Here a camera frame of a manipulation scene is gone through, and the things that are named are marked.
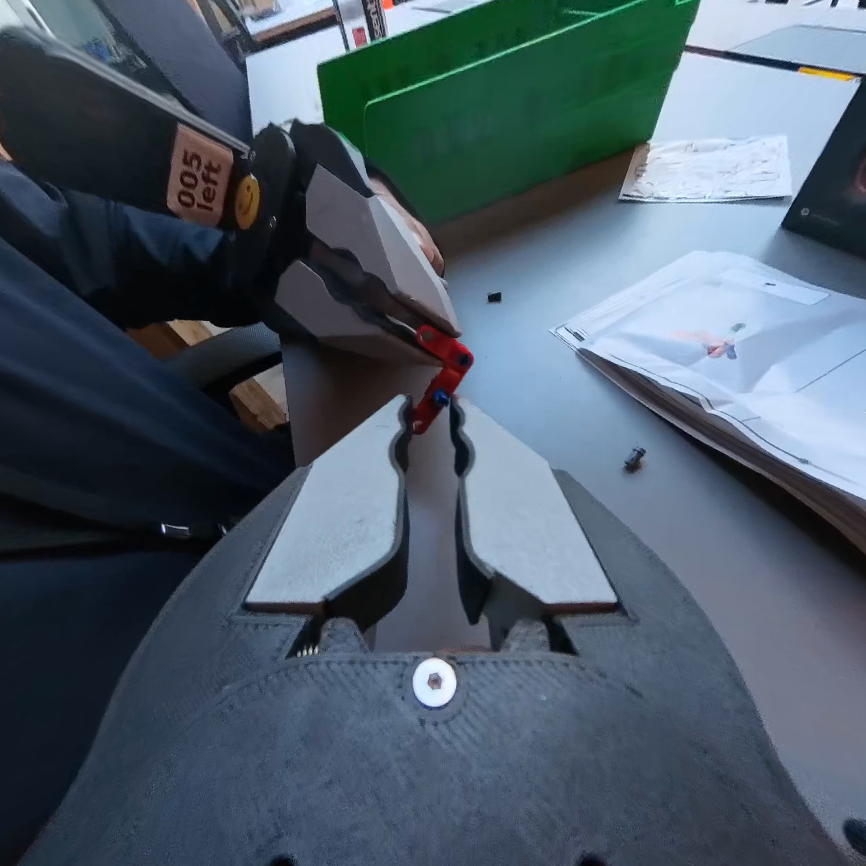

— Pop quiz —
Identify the printed paper leaflet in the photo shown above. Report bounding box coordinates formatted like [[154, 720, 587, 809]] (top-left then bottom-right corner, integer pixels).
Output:
[[618, 134, 794, 204]]

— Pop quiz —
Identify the person's left hand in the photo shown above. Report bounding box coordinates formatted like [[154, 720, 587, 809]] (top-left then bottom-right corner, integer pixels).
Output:
[[405, 215, 446, 278]]

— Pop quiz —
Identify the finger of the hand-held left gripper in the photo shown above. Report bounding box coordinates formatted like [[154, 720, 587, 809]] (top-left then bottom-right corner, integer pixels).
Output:
[[272, 259, 442, 368], [303, 164, 464, 339]]

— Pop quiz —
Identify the red lego beam blue pin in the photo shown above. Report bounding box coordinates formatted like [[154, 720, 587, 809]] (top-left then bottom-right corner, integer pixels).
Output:
[[415, 324, 475, 372], [411, 367, 469, 435]]

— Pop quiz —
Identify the yellow black strip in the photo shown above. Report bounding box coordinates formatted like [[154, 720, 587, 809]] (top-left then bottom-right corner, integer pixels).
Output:
[[685, 43, 861, 84]]

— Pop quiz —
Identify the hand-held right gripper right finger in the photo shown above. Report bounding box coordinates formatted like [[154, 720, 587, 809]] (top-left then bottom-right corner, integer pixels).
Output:
[[448, 398, 621, 647]]

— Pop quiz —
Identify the person's left forearm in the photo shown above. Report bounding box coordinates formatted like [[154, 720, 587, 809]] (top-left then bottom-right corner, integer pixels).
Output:
[[0, 159, 280, 330]]

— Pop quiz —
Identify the white black printed box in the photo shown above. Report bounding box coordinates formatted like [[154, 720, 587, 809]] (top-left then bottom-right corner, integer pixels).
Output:
[[331, 0, 391, 52]]

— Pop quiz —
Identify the green plastic bin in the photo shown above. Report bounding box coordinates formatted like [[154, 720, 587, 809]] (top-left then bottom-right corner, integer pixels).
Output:
[[317, 0, 702, 229]]

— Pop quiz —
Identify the open lego instruction booklet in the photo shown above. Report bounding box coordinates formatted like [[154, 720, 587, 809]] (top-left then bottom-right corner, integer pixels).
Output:
[[551, 249, 866, 550]]

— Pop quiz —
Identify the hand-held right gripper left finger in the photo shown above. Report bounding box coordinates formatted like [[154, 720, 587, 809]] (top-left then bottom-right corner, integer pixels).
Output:
[[245, 394, 414, 630]]

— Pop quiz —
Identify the black office chair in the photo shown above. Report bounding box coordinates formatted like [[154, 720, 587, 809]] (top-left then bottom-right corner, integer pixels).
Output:
[[95, 0, 255, 144]]

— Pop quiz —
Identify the black lego set box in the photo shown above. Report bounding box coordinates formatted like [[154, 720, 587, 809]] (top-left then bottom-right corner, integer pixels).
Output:
[[781, 80, 866, 257]]

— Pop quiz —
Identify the person's dark clothed body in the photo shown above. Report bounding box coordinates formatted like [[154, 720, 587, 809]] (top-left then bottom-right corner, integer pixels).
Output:
[[0, 237, 300, 866]]

